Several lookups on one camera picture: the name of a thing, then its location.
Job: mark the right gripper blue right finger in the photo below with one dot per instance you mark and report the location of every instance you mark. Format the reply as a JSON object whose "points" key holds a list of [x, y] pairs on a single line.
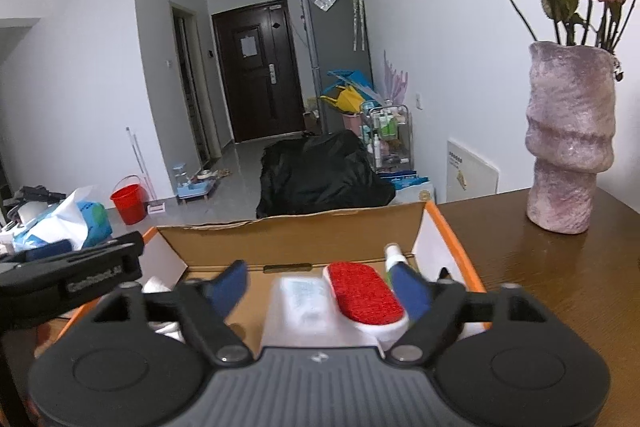
{"points": [[411, 290]]}

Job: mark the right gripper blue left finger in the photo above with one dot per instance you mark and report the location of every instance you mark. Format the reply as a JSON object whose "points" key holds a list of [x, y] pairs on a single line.
{"points": [[228, 288]]}

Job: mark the pink textured vase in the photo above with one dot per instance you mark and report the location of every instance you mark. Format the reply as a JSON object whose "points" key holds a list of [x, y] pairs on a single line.
{"points": [[571, 126]]}

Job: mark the red lint brush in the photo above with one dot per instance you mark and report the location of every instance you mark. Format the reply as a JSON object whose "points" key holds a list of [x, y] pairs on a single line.
{"points": [[366, 302]]}

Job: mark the grey refrigerator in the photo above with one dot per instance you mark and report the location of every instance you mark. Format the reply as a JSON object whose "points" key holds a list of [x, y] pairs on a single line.
{"points": [[335, 42]]}

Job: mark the orange cardboard box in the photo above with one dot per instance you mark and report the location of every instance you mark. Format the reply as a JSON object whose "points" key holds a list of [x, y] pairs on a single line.
{"points": [[304, 244]]}

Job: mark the red plastic bucket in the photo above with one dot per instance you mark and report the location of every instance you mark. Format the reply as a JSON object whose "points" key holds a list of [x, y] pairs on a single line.
{"points": [[129, 198]]}

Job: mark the green spray bottle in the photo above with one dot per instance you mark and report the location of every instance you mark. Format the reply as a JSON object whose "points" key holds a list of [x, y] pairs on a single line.
{"points": [[394, 256]]}

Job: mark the white flat board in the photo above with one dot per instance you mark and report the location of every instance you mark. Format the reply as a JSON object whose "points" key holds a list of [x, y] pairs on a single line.
{"points": [[468, 175]]}

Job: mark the blue pet feeder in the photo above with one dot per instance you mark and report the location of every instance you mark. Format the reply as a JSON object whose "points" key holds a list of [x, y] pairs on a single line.
{"points": [[199, 185]]}

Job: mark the dark brown entrance door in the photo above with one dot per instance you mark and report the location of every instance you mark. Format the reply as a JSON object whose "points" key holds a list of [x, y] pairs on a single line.
{"points": [[259, 70]]}

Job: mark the white cotton swab box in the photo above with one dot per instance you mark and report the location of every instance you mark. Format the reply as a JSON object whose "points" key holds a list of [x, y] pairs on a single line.
{"points": [[303, 313]]}

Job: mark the wire storage cart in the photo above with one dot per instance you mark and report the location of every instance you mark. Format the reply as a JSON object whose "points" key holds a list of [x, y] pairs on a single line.
{"points": [[386, 133]]}

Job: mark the black bag on chair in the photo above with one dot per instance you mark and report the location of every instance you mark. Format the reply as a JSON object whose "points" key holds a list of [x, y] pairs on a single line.
{"points": [[316, 173]]}

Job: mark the blue tissue pack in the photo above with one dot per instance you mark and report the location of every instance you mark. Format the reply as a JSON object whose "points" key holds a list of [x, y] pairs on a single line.
{"points": [[78, 219]]}

